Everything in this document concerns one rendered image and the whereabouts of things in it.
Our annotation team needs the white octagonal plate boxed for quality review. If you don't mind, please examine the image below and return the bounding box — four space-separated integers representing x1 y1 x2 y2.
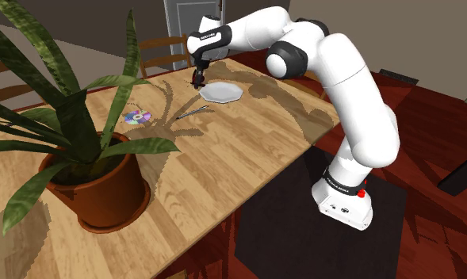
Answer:
198 81 244 105

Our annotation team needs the wooden slat-back chair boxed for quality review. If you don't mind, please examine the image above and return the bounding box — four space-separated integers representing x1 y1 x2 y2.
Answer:
0 60 45 105
138 34 193 79

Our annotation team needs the grey panelled door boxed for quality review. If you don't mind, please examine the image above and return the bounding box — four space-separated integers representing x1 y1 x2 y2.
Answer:
163 0 227 71

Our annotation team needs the dark slim pen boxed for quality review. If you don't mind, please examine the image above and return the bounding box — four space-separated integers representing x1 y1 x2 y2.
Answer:
175 105 210 120

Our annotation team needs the shiny compact disc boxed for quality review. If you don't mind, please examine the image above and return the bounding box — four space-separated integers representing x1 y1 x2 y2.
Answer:
124 109 152 126

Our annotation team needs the wooden table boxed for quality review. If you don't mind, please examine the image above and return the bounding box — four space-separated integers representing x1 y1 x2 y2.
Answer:
0 56 342 279

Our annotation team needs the green plant in brown pot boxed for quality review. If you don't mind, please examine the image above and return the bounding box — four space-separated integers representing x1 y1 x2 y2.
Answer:
0 0 181 237

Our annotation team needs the black furniture block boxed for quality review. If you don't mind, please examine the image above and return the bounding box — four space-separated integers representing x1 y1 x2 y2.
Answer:
436 135 467 197

